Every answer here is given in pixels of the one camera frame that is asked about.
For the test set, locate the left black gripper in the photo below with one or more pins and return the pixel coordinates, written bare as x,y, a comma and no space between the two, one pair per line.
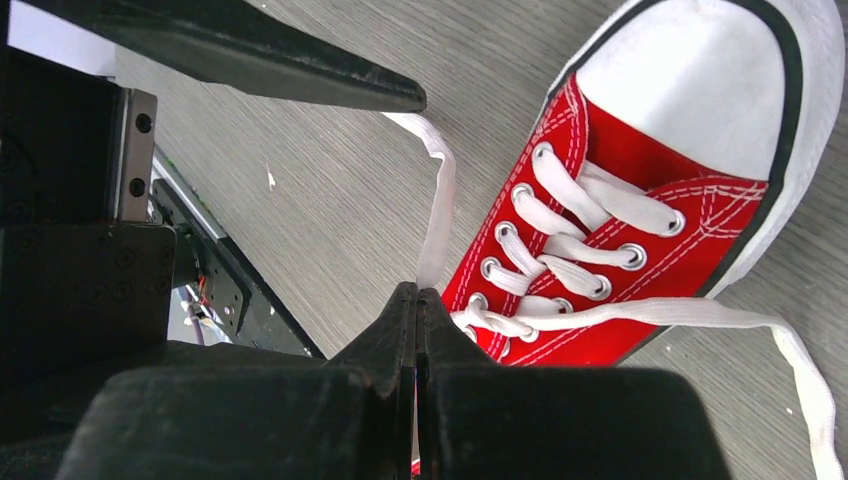
84,276

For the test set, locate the red sneaker with laces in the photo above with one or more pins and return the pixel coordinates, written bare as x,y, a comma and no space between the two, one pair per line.
670,151

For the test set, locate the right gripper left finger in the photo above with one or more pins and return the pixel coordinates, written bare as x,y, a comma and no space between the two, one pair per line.
182,411

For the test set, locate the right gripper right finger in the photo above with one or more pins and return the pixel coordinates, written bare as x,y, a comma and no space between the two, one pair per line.
481,420

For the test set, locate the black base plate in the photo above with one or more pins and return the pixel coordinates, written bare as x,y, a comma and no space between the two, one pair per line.
215,276

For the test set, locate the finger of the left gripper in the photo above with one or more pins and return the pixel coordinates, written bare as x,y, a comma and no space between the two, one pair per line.
234,43

